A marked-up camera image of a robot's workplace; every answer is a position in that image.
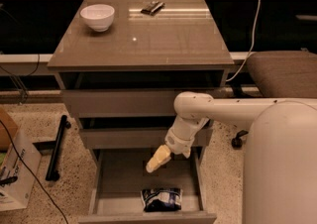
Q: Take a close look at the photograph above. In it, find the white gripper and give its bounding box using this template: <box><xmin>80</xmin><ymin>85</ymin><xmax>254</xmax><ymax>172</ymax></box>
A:
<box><xmin>146</xmin><ymin>115</ymin><xmax>209</xmax><ymax>172</ymax></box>

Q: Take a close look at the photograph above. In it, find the brown office chair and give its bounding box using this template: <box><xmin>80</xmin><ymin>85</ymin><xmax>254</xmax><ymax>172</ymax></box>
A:
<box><xmin>231</xmin><ymin>51</ymin><xmax>317</xmax><ymax>150</ymax></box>

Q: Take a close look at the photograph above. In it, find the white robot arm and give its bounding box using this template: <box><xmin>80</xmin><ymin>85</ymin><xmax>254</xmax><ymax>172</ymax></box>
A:
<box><xmin>147</xmin><ymin>92</ymin><xmax>317</xmax><ymax>224</ymax></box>

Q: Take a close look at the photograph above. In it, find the white ceramic bowl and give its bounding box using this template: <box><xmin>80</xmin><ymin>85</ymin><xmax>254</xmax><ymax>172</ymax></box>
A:
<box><xmin>80</xmin><ymin>4</ymin><xmax>115</xmax><ymax>32</ymax></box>

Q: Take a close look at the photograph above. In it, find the blue chip bag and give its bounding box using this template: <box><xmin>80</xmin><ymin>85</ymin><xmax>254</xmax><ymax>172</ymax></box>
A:
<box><xmin>141</xmin><ymin>187</ymin><xmax>182</xmax><ymax>212</ymax></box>

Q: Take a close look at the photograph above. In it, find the black cable on floor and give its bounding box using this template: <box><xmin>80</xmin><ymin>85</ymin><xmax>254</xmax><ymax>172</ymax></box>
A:
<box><xmin>0</xmin><ymin>119</ymin><xmax>69</xmax><ymax>224</ymax></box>

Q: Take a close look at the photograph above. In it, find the grey middle drawer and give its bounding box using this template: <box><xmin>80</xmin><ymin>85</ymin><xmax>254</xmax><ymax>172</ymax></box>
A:
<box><xmin>78</xmin><ymin>126</ymin><xmax>214</xmax><ymax>151</ymax></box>

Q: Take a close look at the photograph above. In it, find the grey open bottom drawer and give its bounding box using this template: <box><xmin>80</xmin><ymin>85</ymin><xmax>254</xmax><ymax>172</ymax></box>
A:
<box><xmin>78</xmin><ymin>149</ymin><xmax>216</xmax><ymax>224</ymax></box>

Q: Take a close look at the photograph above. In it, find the brown cardboard box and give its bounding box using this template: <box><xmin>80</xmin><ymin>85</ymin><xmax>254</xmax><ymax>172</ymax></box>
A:
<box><xmin>0</xmin><ymin>107</ymin><xmax>19</xmax><ymax>151</ymax></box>

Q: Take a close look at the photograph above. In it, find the black bar with wheels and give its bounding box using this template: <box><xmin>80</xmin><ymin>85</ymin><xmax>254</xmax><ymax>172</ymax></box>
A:
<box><xmin>46</xmin><ymin>115</ymin><xmax>71</xmax><ymax>181</ymax></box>

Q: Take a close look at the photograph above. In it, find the white cardboard box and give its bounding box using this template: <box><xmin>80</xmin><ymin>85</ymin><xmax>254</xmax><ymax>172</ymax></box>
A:
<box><xmin>0</xmin><ymin>129</ymin><xmax>41</xmax><ymax>211</ymax></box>

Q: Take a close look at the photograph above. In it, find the dark snack bar wrapper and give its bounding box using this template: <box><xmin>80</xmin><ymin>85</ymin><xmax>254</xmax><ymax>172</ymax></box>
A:
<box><xmin>141</xmin><ymin>1</ymin><xmax>165</xmax><ymax>16</ymax></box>

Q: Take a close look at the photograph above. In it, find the white hanging cable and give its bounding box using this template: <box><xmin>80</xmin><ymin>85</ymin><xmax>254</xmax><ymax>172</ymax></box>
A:
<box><xmin>225</xmin><ymin>0</ymin><xmax>262</xmax><ymax>83</ymax></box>

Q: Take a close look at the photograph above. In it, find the grey drawer cabinet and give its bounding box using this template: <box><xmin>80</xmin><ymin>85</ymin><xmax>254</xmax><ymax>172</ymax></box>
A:
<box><xmin>47</xmin><ymin>0</ymin><xmax>236</xmax><ymax>224</ymax></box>

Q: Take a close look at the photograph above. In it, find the grey top drawer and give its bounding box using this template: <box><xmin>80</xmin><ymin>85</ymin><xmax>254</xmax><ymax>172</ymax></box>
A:
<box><xmin>60</xmin><ymin>87</ymin><xmax>226</xmax><ymax>119</ymax></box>

